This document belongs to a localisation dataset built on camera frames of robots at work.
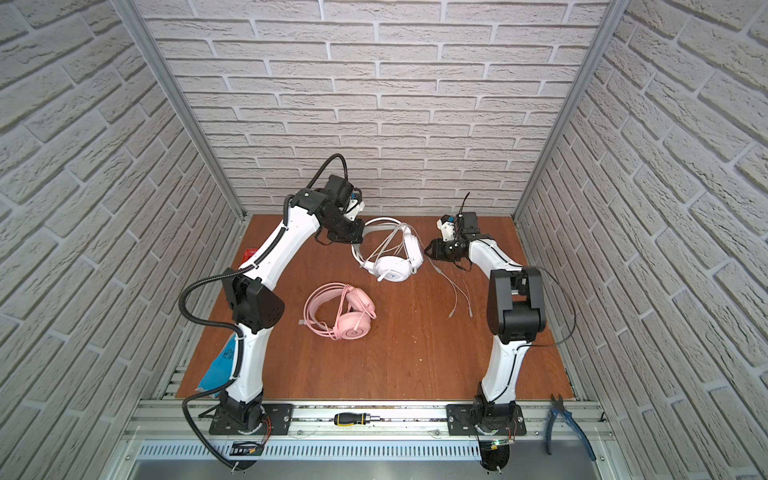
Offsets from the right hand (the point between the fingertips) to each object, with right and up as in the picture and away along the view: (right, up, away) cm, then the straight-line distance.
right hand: (432, 248), depth 98 cm
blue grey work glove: (-60, -33, -18) cm, 71 cm away
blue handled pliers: (+30, -41, -21) cm, 56 cm away
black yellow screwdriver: (-24, -43, -25) cm, 55 cm away
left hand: (-22, +4, -12) cm, 25 cm away
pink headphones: (-24, -19, -15) cm, 34 cm away
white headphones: (-13, -5, -27) cm, 30 cm away
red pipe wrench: (-66, -3, +8) cm, 67 cm away
